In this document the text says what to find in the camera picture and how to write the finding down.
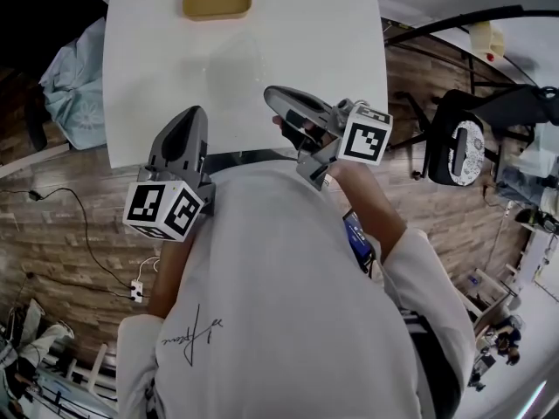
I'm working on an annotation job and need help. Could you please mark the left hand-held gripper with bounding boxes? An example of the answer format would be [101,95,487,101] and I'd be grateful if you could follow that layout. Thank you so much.
[123,106,216,244]

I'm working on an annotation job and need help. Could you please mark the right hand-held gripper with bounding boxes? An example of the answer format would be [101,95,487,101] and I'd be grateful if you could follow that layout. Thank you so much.
[265,85,393,192]

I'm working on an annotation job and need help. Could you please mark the person's right forearm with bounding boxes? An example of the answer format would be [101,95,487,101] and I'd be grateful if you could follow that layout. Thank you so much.
[327,163,410,264]

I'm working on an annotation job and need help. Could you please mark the person's left forearm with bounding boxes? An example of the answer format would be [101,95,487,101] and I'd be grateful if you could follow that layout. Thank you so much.
[148,237,196,320]

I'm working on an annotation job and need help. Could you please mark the white table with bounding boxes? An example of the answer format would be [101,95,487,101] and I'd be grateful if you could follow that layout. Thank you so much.
[103,0,389,169]

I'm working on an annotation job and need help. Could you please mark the light blue cloth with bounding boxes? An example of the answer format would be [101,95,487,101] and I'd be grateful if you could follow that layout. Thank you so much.
[39,17,108,150]

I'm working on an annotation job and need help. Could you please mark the black smartphone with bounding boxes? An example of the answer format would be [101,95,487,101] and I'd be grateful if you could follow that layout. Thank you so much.
[342,209,375,274]

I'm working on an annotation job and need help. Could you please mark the grey desk with black legs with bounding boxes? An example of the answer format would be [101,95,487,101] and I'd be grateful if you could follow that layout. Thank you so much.
[382,4,559,100]

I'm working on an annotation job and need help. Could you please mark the patterned round seat cushion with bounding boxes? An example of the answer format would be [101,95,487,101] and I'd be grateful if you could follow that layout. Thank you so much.
[451,120,487,187]

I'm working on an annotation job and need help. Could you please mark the person's white t-shirt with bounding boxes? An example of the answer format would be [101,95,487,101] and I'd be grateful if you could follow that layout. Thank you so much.
[115,163,477,419]

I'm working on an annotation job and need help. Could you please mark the black high-back office chair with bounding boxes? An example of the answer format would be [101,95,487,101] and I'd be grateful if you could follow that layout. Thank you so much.
[0,0,110,153]

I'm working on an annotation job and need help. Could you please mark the cream plastic object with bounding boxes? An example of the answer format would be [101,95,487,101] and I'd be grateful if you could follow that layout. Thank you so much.
[469,20,507,63]

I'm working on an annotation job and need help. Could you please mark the black mesh office chair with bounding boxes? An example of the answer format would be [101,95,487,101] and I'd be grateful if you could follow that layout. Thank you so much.
[388,84,559,188]

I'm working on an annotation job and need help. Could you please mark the white wooden rack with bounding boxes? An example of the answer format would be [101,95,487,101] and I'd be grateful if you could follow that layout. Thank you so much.
[43,342,119,403]

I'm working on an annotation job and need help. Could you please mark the light wooden shelf rack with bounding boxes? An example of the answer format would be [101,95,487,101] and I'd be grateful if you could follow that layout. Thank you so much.
[462,233,559,392]

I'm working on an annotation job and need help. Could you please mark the white cable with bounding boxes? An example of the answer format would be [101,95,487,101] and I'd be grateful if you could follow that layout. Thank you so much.
[138,255,162,284]

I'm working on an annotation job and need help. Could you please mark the dark desk with white frame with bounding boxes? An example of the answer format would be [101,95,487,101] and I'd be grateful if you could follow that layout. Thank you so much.
[0,141,71,179]

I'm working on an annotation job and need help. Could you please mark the black cable with adapter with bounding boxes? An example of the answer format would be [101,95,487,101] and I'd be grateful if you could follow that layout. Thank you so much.
[0,187,133,288]

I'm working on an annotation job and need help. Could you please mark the black bag strap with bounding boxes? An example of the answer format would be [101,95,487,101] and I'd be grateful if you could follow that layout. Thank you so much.
[401,310,464,419]

